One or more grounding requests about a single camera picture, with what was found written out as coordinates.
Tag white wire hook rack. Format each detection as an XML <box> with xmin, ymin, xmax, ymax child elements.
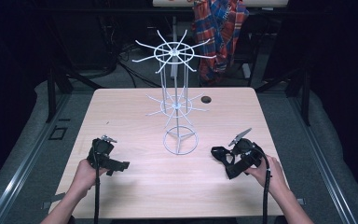
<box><xmin>131</xmin><ymin>29</ymin><xmax>218</xmax><ymax>156</ymax></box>

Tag black frame leg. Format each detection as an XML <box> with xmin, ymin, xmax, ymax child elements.
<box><xmin>300</xmin><ymin>70</ymin><xmax>311</xmax><ymax>127</ymax></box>
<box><xmin>46</xmin><ymin>67</ymin><xmax>58</xmax><ymax>123</ymax></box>

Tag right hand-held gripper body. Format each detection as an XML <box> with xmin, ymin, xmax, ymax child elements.
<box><xmin>227</xmin><ymin>127</ymin><xmax>267</xmax><ymax>171</ymax></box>

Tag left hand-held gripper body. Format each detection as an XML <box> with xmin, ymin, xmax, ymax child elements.
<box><xmin>86</xmin><ymin>134</ymin><xmax>119</xmax><ymax>171</ymax></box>

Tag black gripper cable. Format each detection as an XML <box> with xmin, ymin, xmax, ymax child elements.
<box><xmin>254</xmin><ymin>147</ymin><xmax>272</xmax><ymax>224</ymax></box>
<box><xmin>92</xmin><ymin>148</ymin><xmax>102</xmax><ymax>224</ymax></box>

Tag black rectangular floor frame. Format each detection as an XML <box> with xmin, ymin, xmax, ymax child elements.
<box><xmin>48</xmin><ymin>125</ymin><xmax>69</xmax><ymax>141</ymax></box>

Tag plaid cloth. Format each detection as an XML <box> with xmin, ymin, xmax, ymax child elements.
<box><xmin>192</xmin><ymin>0</ymin><xmax>250</xmax><ymax>87</ymax></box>

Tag person's left hand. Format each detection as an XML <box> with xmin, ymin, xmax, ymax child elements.
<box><xmin>71</xmin><ymin>159</ymin><xmax>108</xmax><ymax>200</ymax></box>

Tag black floor cables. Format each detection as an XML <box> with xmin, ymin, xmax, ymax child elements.
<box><xmin>115</xmin><ymin>46</ymin><xmax>164</xmax><ymax>89</ymax></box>

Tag aluminium floor rail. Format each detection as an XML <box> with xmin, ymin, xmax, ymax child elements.
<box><xmin>0</xmin><ymin>94</ymin><xmax>71</xmax><ymax>224</ymax></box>
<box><xmin>290</xmin><ymin>94</ymin><xmax>357</xmax><ymax>224</ymax></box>

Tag person's right hand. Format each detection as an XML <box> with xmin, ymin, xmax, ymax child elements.
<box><xmin>244</xmin><ymin>154</ymin><xmax>289</xmax><ymax>199</ymax></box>

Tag white metal stand post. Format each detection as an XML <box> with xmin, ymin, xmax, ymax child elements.
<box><xmin>171</xmin><ymin>15</ymin><xmax>180</xmax><ymax>79</ymax></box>

